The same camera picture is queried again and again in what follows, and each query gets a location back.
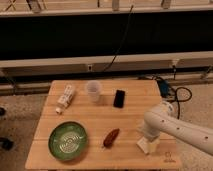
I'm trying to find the white sponge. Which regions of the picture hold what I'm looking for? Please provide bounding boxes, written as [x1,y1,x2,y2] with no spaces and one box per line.
[137,137,149,154]

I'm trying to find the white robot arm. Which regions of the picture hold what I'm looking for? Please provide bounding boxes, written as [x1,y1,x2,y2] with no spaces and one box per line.
[139,101,213,156]

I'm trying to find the green ceramic bowl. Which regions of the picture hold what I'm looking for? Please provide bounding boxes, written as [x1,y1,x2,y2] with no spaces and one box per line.
[48,121,88,161]

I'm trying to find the brown pine cone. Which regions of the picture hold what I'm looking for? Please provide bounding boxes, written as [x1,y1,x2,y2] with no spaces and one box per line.
[103,128,120,148]

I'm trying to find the black phone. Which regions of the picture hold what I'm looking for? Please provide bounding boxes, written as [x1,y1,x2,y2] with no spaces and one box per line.
[113,90,125,108]

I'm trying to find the translucent plastic cup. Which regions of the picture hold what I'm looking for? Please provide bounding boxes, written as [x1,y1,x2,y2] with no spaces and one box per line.
[85,80,102,102]

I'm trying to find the white plastic bottle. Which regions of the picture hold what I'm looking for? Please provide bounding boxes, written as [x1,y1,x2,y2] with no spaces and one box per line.
[55,85,75,114]

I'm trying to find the black caster wheel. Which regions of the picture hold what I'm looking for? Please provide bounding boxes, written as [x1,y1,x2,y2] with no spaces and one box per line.
[0,137,14,150]

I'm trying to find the black floor cable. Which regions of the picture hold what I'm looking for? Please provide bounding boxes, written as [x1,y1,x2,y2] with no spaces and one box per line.
[166,64,193,120]

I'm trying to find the black hanging cable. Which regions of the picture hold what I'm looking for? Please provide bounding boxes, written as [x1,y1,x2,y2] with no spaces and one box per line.
[101,3,135,73]

